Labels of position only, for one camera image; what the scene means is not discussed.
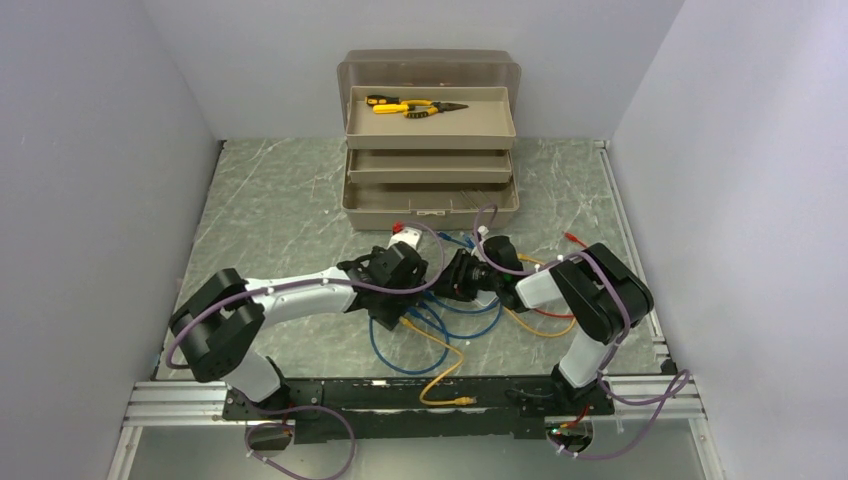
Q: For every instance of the blue ethernet cable long loop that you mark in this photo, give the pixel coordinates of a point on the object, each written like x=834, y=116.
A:
x=405, y=352

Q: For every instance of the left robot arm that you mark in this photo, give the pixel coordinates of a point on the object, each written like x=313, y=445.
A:
x=215, y=329

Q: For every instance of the aluminium frame rail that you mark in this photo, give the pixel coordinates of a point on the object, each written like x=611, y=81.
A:
x=274, y=211

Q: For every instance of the yellow black pliers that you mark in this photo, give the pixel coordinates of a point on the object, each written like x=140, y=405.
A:
x=417, y=109

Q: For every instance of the black network switch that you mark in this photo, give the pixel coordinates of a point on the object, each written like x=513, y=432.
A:
x=387, y=313

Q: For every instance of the beige plastic toolbox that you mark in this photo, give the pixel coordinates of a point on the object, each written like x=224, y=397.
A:
x=440, y=170

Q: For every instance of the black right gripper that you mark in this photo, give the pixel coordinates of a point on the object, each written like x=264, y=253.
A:
x=453, y=283

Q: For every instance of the yellow black screwdriver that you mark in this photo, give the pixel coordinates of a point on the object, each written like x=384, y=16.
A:
x=374, y=100

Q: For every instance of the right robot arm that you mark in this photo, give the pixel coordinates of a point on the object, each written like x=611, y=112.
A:
x=606, y=298

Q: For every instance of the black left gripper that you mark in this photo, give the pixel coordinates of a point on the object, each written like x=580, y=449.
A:
x=417, y=276

